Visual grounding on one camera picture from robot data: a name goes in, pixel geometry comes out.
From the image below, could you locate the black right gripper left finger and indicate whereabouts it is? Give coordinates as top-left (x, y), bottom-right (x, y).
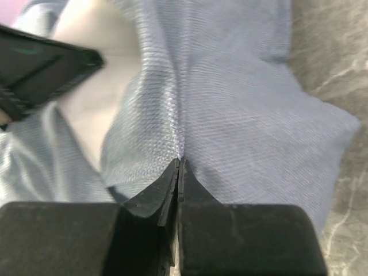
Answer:
top-left (1, 159), bottom-right (180, 276)

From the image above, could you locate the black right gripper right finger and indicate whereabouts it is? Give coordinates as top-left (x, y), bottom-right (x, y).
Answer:
top-left (178, 159), bottom-right (328, 276)

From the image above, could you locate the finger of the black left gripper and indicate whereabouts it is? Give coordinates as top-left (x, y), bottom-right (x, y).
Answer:
top-left (1, 26), bottom-right (104, 129)

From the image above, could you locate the white pillow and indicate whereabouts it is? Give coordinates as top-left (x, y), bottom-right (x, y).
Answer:
top-left (52, 1), bottom-right (141, 171)

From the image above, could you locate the blue-grey pillowcase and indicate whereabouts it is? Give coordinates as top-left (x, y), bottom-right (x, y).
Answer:
top-left (1, 1), bottom-right (360, 232)

